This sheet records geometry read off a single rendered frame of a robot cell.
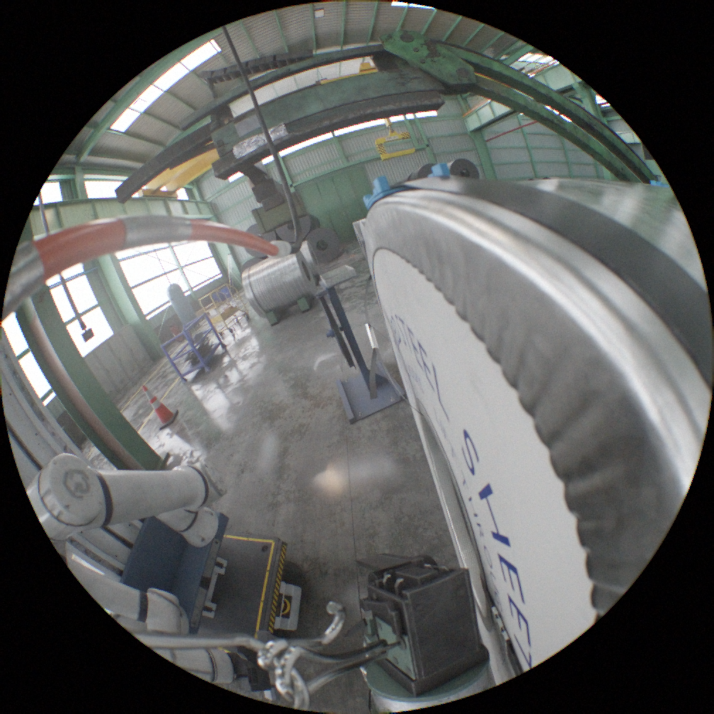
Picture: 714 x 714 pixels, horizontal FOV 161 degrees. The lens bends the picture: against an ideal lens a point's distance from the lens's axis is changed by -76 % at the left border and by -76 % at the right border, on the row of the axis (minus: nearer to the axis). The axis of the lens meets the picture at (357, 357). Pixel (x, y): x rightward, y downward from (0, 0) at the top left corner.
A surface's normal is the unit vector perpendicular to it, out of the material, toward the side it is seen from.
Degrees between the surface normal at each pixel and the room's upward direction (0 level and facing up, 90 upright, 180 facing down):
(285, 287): 101
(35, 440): 90
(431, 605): 43
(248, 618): 0
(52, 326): 90
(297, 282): 94
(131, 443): 90
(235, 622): 0
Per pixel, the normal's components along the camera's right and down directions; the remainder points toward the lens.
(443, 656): 0.30, -0.59
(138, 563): 0.94, -0.28
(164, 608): 0.68, -0.73
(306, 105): 0.07, 0.48
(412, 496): -0.34, -0.81
